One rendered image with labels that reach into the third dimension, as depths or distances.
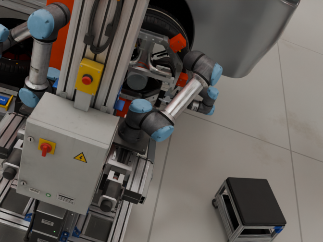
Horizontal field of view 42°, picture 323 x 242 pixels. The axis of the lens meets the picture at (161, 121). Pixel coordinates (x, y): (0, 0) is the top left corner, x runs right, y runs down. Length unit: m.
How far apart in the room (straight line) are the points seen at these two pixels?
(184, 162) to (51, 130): 2.02
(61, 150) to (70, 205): 0.35
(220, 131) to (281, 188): 0.76
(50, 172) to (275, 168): 2.56
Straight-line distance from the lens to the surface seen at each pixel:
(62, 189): 1.95
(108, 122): 1.80
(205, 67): 2.28
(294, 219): 3.73
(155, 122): 2.19
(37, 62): 2.07
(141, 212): 3.11
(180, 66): 2.80
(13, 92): 3.16
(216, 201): 3.33
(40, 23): 1.93
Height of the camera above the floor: 2.43
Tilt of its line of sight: 39 degrees down
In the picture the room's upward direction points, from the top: 23 degrees clockwise
